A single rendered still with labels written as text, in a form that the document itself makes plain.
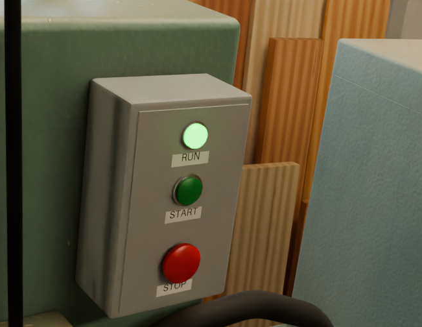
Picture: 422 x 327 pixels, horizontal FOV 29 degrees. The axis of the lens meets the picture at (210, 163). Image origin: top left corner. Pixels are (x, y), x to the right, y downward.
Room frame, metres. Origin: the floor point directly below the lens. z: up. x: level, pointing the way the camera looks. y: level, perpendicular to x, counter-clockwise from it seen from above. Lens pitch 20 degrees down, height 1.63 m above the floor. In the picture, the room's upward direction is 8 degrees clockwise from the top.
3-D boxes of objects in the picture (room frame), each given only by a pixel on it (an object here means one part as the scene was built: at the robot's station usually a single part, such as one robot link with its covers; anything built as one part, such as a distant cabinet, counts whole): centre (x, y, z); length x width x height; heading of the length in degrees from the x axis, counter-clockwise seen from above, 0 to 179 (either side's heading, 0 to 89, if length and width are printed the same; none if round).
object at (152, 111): (0.55, 0.03, 1.40); 0.10 x 0.06 x 0.16; 127
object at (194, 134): (0.52, 0.01, 1.46); 0.02 x 0.01 x 0.02; 127
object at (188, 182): (0.52, 0.01, 1.42); 0.02 x 0.01 x 0.02; 127
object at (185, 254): (0.52, 0.01, 1.36); 0.03 x 0.01 x 0.03; 127
